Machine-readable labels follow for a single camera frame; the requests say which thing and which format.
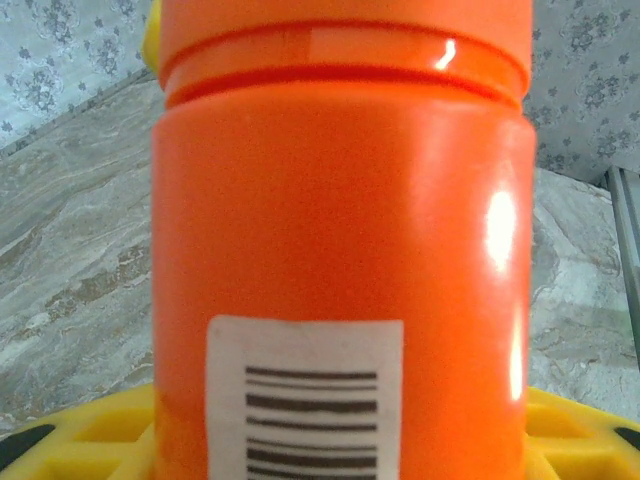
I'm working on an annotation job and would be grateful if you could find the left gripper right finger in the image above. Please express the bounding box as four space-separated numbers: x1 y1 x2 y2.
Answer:
522 387 640 480

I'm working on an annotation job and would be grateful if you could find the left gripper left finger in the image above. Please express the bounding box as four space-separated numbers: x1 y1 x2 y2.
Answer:
0 384 161 480

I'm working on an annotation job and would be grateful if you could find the orange bottle cap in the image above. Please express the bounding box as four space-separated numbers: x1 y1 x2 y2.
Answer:
158 0 535 99

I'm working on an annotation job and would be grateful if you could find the orange pill bottle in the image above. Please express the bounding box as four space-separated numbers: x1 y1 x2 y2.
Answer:
149 74 539 480

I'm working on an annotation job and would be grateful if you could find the aluminium side rail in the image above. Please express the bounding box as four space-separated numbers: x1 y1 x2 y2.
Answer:
605 166 640 362

